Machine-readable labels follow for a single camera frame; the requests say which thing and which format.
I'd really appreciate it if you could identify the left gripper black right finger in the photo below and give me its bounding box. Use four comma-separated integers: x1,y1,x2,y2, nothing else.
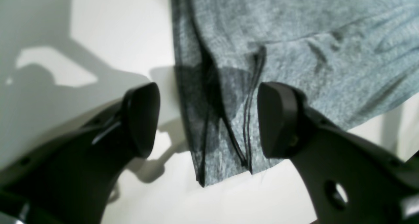
257,82,419,224

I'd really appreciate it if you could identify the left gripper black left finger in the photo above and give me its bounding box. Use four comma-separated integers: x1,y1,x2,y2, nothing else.
0,83,160,224

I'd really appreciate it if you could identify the grey long-sleeve T-shirt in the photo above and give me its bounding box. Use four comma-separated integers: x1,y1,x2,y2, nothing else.
172,0,419,187

